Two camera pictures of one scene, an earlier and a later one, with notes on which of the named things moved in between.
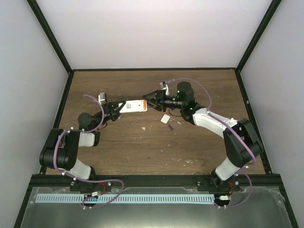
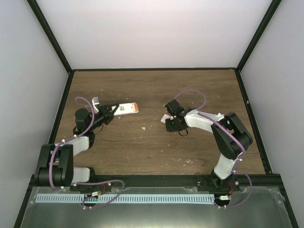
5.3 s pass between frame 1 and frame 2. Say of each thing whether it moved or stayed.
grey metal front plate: stayed
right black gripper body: moved
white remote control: moved
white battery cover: stayed
